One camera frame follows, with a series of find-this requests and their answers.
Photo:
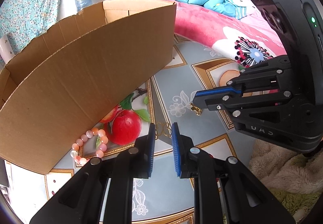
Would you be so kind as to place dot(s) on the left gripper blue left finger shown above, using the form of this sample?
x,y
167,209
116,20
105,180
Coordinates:
x,y
102,188

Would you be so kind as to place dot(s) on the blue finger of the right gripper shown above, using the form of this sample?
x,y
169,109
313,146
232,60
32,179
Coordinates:
x,y
212,103
218,90

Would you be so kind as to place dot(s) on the pink rolled mat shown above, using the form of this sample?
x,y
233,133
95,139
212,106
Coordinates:
x,y
6,50

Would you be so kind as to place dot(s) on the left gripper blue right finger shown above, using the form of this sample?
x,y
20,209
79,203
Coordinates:
x,y
225,191

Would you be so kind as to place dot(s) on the teal floral wall cloth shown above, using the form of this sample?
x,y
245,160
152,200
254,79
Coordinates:
x,y
24,20

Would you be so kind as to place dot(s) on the pink floral blanket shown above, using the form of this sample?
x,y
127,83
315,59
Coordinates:
x,y
245,43

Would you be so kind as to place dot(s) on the brown cardboard box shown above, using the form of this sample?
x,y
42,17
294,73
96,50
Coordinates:
x,y
66,80

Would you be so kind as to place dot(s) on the green fuzzy sleeve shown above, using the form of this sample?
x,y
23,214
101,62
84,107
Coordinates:
x,y
295,201

